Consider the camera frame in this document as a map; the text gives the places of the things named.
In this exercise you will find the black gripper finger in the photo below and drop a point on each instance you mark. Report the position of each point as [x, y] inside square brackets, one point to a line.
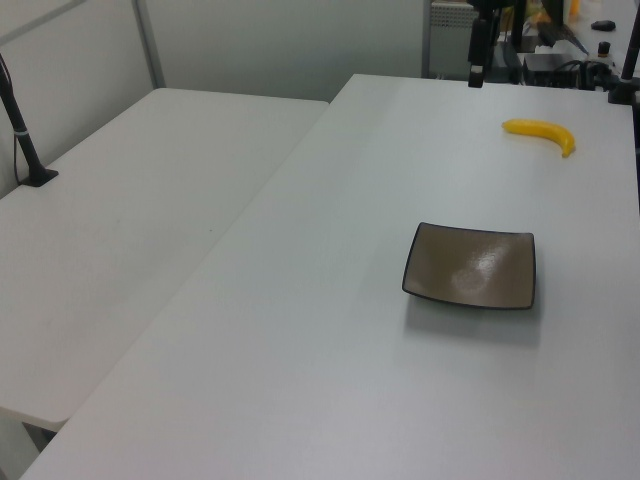
[493, 30]
[477, 55]

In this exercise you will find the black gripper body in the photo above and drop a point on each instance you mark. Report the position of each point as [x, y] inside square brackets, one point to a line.
[486, 9]

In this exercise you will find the yellow banana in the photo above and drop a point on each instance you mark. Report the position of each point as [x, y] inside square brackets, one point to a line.
[542, 131]

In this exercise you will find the square brown ceramic plate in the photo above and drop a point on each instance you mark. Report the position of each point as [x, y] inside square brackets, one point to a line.
[472, 265]

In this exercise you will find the perforated grey metal panel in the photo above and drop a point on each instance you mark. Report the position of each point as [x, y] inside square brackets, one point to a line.
[447, 35]

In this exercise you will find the black electronics box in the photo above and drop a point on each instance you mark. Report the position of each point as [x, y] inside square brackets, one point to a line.
[550, 67]

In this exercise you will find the black computer mouse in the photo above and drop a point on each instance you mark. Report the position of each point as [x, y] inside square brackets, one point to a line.
[603, 24]

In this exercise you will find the small black cylinder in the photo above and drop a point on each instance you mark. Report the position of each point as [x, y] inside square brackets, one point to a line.
[604, 48]

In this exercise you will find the white side table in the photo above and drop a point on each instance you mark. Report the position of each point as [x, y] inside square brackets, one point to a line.
[125, 225]

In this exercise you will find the grey partition frame post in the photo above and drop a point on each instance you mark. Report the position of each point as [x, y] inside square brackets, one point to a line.
[149, 45]

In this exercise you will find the black camera pole with base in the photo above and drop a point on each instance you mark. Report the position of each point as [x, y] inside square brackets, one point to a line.
[20, 130]

